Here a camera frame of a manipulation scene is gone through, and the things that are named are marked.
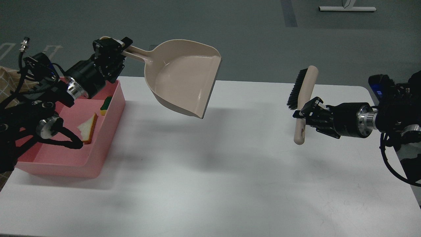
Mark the pink plastic bin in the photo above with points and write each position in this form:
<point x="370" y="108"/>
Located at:
<point x="88" y="161"/>

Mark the beige plastic dustpan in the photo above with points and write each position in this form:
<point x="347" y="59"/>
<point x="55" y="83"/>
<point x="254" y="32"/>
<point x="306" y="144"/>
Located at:
<point x="182" y="75"/>

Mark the beige checkered cloth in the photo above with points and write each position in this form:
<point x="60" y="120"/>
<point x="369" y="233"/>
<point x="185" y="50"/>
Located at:
<point x="6" y="85"/>

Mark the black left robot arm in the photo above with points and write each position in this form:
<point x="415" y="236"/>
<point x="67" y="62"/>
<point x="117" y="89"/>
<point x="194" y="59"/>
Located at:
<point x="28" y="114"/>

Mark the beige hand brush black bristles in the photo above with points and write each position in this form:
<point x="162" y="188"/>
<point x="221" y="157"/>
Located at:
<point x="299" y="96"/>

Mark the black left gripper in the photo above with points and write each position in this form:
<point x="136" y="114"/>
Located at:
<point x="106" y="64"/>

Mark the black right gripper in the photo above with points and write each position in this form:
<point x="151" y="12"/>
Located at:
<point x="347" y="119"/>

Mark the white bread slice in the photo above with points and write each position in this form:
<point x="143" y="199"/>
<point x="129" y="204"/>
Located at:
<point x="87" y="129"/>

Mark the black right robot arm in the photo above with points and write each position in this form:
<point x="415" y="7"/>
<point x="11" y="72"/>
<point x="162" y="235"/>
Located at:
<point x="396" y="116"/>

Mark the white table leg base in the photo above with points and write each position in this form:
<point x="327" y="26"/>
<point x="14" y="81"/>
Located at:
<point x="348" y="6"/>

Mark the yellow sponge piece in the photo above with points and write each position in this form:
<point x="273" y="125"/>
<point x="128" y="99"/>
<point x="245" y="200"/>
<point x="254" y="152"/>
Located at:
<point x="104" y="107"/>

